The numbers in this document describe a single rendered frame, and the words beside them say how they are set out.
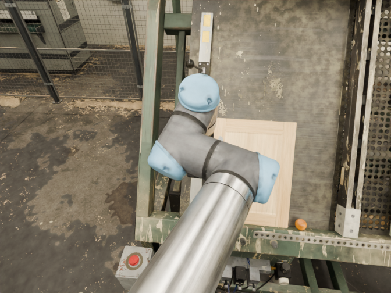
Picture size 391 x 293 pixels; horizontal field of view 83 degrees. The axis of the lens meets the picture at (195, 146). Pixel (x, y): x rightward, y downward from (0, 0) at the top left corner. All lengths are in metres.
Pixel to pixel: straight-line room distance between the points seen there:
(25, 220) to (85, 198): 0.52
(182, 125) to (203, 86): 0.08
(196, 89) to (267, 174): 0.19
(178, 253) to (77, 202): 2.29
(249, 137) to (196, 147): 0.71
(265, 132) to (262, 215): 0.38
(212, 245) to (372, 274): 2.16
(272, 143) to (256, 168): 0.74
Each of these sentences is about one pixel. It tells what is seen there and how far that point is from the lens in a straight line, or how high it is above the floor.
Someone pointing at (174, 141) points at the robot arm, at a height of 1.62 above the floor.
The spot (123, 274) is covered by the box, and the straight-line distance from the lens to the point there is 1.02.
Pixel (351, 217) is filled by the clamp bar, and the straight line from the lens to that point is 1.20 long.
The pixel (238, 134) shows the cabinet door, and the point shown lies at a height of 1.21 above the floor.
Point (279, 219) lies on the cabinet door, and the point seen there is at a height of 0.92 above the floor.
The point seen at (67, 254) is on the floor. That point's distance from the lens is 2.26.
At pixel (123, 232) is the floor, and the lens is 2.17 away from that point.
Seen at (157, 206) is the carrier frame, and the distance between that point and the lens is 1.29.
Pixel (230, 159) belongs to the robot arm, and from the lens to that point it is 0.35.
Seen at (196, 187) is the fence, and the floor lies 1.03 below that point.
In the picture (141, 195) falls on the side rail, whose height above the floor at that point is 0.99.
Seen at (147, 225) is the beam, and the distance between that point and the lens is 1.13.
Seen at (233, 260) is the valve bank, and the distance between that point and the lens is 1.22.
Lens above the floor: 1.87
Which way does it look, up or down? 43 degrees down
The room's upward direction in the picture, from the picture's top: straight up
